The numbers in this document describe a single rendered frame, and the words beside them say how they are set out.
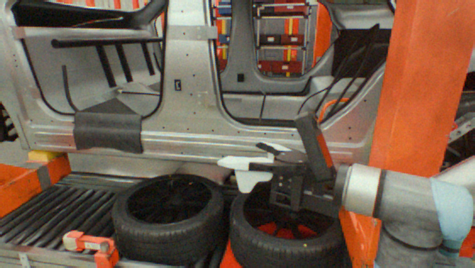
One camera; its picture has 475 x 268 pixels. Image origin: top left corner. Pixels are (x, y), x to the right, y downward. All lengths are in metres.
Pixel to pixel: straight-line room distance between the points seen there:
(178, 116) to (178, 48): 0.36
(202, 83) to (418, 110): 0.98
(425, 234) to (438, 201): 0.05
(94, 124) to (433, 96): 1.63
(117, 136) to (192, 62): 0.63
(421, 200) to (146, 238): 1.32
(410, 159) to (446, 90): 0.22
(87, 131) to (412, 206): 1.69
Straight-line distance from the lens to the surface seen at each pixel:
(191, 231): 1.54
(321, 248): 1.46
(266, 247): 1.42
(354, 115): 1.49
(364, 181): 0.44
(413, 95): 0.94
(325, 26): 3.62
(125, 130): 1.73
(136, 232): 1.58
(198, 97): 1.49
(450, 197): 0.46
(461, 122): 1.56
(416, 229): 0.46
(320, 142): 0.46
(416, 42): 0.92
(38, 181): 2.10
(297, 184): 0.46
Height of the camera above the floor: 1.44
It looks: 20 degrees down
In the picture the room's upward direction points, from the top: straight up
